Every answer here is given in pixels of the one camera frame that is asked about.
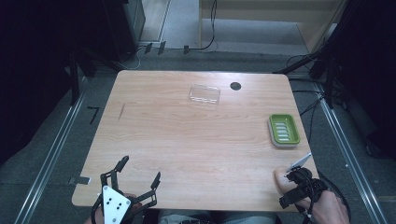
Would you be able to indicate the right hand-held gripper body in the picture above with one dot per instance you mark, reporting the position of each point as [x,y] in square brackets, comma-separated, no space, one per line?
[306,183]

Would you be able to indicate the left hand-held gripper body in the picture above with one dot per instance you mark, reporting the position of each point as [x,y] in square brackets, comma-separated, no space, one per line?
[114,203]

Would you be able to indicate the beige soap bar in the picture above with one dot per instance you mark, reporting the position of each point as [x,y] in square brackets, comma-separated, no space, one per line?
[280,182]

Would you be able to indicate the person's left hand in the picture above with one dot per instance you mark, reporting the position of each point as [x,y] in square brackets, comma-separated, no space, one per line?
[136,206]

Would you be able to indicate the person's right hand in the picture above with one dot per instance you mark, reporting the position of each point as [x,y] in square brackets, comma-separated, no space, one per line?
[330,209]

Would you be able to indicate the grey floor tape strip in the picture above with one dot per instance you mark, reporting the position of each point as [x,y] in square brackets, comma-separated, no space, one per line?
[79,180]

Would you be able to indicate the green soap dish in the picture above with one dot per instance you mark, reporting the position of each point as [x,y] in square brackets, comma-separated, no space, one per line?
[284,130]

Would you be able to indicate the black angled floor tape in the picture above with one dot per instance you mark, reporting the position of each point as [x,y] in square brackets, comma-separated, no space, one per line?
[93,112]

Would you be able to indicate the clear plastic box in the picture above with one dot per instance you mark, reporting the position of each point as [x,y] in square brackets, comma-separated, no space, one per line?
[205,94]

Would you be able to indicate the black metal stand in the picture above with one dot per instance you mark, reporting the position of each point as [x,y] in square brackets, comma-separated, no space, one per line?
[76,73]
[311,59]

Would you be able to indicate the black round table grommet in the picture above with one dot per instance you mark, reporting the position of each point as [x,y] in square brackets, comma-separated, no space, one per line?
[235,86]

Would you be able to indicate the black cabinet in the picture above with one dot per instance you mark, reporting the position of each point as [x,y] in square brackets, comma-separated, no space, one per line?
[124,28]

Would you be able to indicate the light wooden shelf unit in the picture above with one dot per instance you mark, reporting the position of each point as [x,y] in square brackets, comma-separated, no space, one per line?
[264,18]

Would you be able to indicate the metal floor rail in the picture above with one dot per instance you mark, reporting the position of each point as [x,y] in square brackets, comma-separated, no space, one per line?
[51,158]
[351,158]

